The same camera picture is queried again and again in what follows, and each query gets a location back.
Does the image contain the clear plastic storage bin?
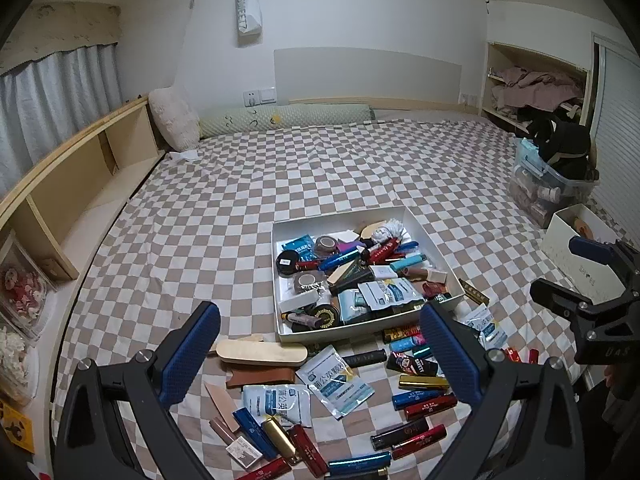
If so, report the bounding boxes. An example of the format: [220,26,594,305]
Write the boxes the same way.
[509,137,598,228]

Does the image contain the fluffy white pillow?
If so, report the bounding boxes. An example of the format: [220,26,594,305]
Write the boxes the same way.
[148,87,201,153]

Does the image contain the yellow red printed lighter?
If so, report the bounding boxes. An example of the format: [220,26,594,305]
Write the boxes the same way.
[382,325,423,343]

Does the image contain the white cardboard carton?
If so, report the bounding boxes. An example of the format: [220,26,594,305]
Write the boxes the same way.
[542,206,633,301]

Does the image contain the black printed lighter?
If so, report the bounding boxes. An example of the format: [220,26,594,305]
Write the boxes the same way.
[387,351,438,376]

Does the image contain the black glossy lighter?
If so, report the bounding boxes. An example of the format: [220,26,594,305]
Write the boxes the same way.
[371,417,431,450]

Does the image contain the grey curtain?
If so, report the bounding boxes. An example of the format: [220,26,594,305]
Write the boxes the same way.
[0,42,123,186]

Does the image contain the white shallow cardboard box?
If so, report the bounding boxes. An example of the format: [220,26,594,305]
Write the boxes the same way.
[271,206,467,344]

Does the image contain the black ribbed cylinder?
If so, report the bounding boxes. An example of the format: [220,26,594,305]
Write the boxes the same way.
[341,350,388,368]

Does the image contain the light wooden board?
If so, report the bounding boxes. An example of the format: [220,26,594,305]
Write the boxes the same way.
[209,338,307,367]

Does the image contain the brown leather piece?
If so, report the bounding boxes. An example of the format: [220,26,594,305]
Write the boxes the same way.
[227,367,296,390]

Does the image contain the wooden bedside shelf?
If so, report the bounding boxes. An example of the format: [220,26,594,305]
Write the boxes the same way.
[0,95,166,281]

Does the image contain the white textured bundle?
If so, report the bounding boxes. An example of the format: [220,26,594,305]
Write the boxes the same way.
[0,327,38,406]

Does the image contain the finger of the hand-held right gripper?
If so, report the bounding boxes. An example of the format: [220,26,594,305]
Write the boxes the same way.
[568,236,640,291]
[530,278,601,326]

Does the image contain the blue metallic lighter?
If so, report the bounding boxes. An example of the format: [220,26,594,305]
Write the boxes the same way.
[391,389,446,410]
[327,452,392,476]
[232,407,278,461]

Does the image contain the clear container with red contents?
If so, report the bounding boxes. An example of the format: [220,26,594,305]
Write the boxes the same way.
[0,232,56,341]

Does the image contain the tan leather strip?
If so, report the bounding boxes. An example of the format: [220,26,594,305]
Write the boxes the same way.
[203,381,236,423]

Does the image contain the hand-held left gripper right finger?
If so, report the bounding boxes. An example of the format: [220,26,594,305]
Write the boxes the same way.
[419,302,583,480]

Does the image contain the green bolster pillow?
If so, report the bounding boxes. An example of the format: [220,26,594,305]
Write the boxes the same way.
[197,103,376,138]

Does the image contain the gold black flat carton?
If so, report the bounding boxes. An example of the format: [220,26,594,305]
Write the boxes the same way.
[459,280,491,306]

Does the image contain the heap of mixed lighters and sachets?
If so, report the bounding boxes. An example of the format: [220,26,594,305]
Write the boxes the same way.
[277,217,458,333]

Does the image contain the checkered bed sheet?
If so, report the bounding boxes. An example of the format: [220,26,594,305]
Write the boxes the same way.
[50,117,608,480]

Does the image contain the blue face mask pack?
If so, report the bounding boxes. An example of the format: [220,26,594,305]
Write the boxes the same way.
[517,139,551,166]

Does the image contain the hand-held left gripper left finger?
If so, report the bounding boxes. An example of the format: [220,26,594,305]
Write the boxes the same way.
[52,301,221,480]

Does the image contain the white slatted door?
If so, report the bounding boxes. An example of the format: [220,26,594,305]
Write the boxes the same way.
[592,35,640,211]

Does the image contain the white hanging paper bag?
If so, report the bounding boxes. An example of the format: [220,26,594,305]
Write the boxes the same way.
[234,0,263,48]

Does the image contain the white blue sachet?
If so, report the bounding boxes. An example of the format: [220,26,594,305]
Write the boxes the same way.
[462,305,503,351]
[241,385,312,428]
[296,345,376,420]

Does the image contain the floral curtain valance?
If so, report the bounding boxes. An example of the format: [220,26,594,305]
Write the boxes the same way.
[0,2,121,73]

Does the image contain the white wall switch panel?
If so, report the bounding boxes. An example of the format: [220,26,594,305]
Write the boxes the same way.
[242,89,277,107]

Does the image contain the black clothes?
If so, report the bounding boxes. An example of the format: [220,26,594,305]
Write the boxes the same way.
[520,112,598,181]

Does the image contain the open wooden wardrobe shelf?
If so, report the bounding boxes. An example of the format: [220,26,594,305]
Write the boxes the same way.
[480,41,593,131]

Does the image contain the yellow black card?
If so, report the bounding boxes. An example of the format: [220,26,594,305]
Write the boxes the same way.
[0,400,33,453]

